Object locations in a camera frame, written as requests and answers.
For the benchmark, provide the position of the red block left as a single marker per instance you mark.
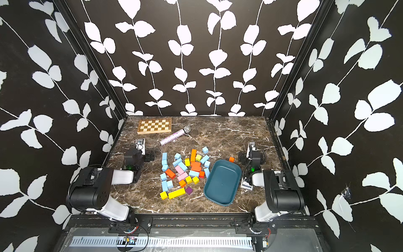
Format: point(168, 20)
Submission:
point(170, 174)

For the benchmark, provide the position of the pink block lower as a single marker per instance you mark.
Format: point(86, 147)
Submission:
point(182, 176)

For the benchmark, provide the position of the pink block upper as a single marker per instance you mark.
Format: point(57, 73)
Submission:
point(179, 170)

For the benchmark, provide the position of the pink block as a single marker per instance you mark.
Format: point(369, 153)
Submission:
point(182, 176)
point(179, 170)

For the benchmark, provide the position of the tall orange block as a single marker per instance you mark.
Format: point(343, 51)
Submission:
point(193, 155)

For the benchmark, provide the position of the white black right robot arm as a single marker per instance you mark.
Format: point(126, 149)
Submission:
point(281, 192)

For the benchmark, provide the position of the light blue thin block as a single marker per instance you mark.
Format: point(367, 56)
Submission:
point(177, 162)

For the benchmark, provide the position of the purple cube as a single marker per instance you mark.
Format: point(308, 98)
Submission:
point(188, 190)

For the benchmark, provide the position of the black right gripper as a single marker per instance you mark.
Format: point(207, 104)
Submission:
point(243, 155)

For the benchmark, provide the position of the orange cube lower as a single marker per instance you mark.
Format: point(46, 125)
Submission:
point(182, 183)

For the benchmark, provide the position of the purple glitter microphone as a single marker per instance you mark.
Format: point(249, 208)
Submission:
point(174, 136)

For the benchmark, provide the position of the light blue cube lower left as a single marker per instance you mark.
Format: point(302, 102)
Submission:
point(163, 177)

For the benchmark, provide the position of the light blue small cube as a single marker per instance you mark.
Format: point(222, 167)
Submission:
point(164, 167)

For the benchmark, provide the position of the dark teal plastic tray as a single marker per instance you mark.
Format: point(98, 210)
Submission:
point(223, 182)

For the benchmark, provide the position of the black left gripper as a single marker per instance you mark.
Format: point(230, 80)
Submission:
point(147, 158)

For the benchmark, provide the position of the white slotted cable duct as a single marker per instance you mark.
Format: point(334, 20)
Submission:
point(141, 242)

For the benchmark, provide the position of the small yellow cube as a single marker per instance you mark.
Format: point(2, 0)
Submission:
point(164, 195)

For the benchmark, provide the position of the light blue cube upper left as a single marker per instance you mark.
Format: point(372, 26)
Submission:
point(177, 156)

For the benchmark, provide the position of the yellow cube lower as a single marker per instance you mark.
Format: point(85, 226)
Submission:
point(195, 180)

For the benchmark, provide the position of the wooden chessboard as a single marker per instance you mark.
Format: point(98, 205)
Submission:
point(151, 126)

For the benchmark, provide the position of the yellow block upper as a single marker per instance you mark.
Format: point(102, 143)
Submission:
point(187, 162)

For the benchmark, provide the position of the red block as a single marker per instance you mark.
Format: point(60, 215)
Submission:
point(195, 165)
point(170, 174)
point(196, 169)

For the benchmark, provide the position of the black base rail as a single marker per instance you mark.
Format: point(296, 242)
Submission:
point(242, 223)

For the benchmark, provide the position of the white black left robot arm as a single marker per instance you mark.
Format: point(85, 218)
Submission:
point(90, 190)

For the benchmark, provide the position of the light blue angled block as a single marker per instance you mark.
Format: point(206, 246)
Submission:
point(183, 166)

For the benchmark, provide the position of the long yellow block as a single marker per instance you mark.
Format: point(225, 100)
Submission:
point(177, 193)

